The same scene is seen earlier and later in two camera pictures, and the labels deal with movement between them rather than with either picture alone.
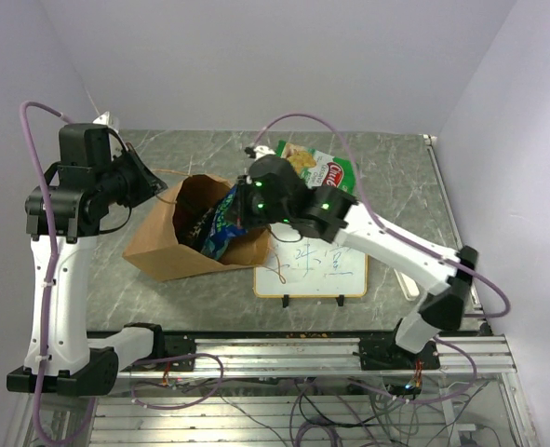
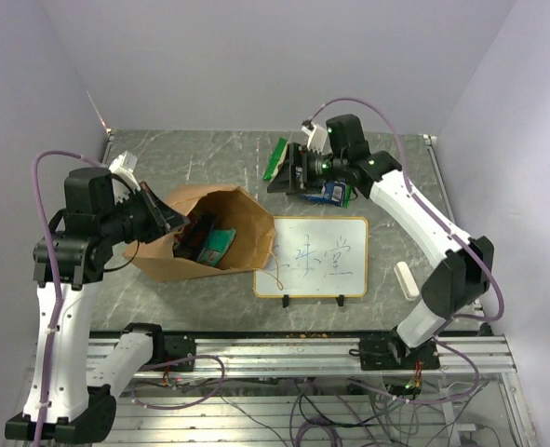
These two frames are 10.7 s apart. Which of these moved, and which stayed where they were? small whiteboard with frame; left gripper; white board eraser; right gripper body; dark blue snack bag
Moved: left gripper; right gripper body; dark blue snack bag
Stayed: white board eraser; small whiteboard with frame
